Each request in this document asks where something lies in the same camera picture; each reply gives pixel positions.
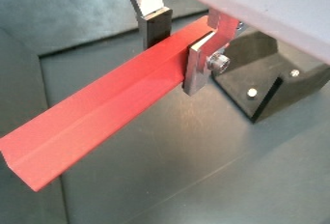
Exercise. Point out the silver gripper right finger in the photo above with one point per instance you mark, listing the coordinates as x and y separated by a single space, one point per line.
206 52

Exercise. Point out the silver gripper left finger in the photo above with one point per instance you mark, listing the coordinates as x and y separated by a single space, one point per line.
154 20

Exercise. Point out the red hexagonal peg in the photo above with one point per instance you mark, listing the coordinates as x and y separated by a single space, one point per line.
48 144

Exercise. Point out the black curved holder stand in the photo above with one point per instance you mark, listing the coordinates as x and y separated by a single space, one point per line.
262 81

